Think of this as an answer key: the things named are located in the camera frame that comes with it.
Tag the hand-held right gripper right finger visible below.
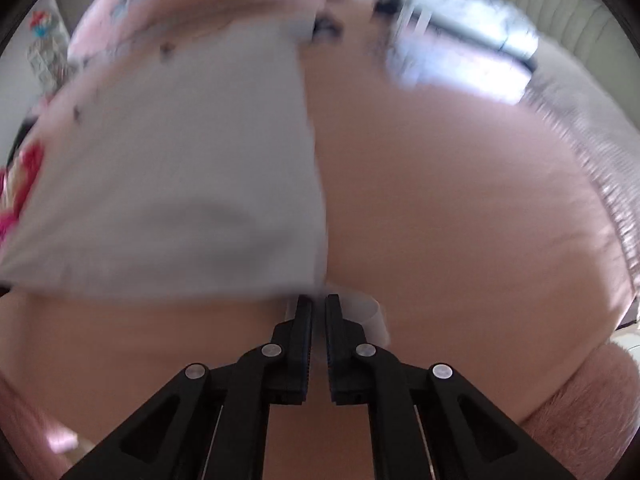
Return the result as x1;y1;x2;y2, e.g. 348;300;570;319
325;293;576;480

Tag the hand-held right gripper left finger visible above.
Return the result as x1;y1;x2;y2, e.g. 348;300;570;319
60;294;315;480

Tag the pink bed sheet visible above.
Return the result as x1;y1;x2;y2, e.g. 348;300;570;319
0;0;632;480

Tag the pink fluffy cushion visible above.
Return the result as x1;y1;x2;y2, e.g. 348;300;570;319
520;345;640;480

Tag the white and blue garment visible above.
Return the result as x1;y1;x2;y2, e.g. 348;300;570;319
375;0;542;107

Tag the magenta and cream garment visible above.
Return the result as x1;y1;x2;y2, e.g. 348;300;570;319
0;140;47;253

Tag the pale knitted blanket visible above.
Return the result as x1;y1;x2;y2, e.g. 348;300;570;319
520;35;640;326

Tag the pink printed quilt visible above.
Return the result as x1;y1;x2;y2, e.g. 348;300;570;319
67;0;351;63

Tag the grey-green padded headboard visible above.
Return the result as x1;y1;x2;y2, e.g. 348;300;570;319
420;0;640;91

